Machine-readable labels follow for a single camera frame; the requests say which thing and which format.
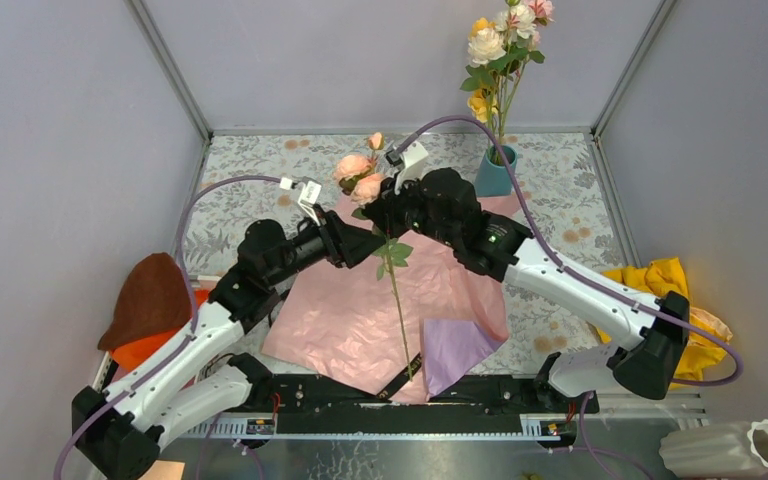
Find white plastic basket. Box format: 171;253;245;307
92;275;219;390

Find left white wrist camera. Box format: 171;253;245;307
279;177;322;226

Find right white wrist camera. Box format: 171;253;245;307
385;141;429;194

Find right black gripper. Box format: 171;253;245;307
363;170;459;248

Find black ribbon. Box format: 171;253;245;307
375;353;423;400

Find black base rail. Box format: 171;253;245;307
228;374;584;435

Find teal cylindrical vase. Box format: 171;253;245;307
473;146;513;197

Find yellow flower stems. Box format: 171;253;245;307
467;18;505;134

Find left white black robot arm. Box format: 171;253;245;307
71;210;385;479

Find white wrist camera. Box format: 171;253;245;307
385;141;429;194
279;177;322;226

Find pink wrapping paper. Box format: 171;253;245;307
261;232;510;394

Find yellow cloth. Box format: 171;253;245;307
602;258;733;381

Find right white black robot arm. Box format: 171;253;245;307
360;168;689;412

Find purple wrapping paper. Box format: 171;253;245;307
421;319;504;397

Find deep pink rose stem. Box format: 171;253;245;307
517;0;555;50

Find peach rose stem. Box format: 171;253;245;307
334;132;417;381

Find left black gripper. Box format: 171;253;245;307
266;205;387;289

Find brown cloth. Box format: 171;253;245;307
97;253;191;351

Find orange cloth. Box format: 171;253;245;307
98;285;191;371

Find white ribbed vase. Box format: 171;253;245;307
659;419;768;478

